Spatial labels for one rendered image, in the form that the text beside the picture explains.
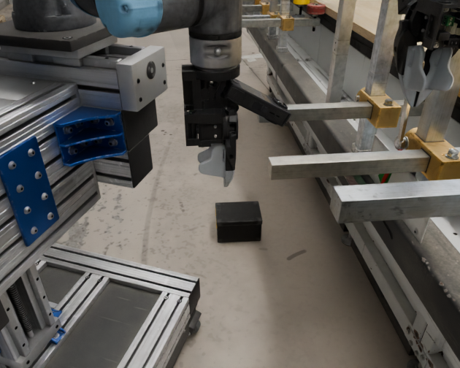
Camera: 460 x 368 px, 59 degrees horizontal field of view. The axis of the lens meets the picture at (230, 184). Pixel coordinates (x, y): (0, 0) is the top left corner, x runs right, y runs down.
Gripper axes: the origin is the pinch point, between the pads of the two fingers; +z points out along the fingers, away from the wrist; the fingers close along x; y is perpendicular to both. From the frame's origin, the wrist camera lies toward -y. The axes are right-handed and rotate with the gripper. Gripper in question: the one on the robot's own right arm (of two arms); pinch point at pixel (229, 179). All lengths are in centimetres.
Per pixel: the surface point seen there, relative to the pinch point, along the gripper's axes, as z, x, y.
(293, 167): -2.5, 1.4, -10.8
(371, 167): -1.7, 1.4, -24.7
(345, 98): 21, -87, -55
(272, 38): 12, -152, -38
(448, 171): -2.4, 4.9, -36.8
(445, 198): -12.7, 26.4, -20.5
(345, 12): -18, -53, -37
